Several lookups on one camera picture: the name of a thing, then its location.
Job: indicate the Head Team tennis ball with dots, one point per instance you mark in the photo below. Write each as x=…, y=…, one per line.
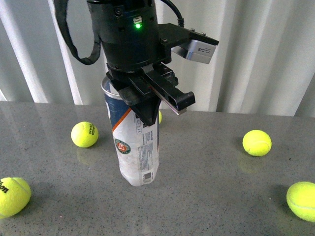
x=84, y=134

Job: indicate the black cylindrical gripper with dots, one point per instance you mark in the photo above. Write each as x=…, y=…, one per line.
x=128, y=33

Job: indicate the clear Wilson tennis ball can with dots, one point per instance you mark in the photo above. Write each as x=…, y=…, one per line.
x=136, y=144

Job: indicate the yellow tennis ball right edge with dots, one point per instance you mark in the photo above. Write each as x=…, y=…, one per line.
x=300, y=198

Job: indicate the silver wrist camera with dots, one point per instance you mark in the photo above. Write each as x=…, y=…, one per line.
x=195, y=51

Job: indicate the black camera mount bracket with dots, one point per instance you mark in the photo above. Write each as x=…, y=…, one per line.
x=172, y=35

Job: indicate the Wilson 3 tennis ball far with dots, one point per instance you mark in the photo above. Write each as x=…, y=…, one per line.
x=159, y=117

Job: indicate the Wilson 3 tennis ball near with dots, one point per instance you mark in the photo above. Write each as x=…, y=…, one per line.
x=15, y=193

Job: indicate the white pleated curtain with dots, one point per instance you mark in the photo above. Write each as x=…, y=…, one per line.
x=264, y=63

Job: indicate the wilson 3 tennis ball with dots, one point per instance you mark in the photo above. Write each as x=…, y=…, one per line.
x=15, y=193
x=159, y=117

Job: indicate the plain yellow tennis ball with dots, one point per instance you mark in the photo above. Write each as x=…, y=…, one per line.
x=257, y=143

